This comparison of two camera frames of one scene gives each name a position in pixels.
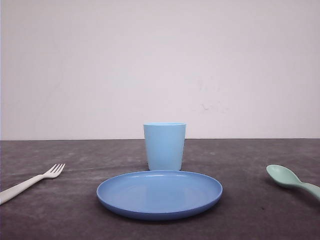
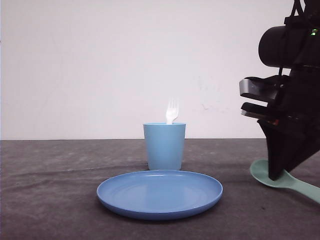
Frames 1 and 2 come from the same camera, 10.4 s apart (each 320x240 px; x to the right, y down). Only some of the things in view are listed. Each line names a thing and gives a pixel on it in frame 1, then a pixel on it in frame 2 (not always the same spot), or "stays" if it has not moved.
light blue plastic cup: [165, 144] stays
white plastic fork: [7, 195] -> [172, 111]
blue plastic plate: [159, 195] stays
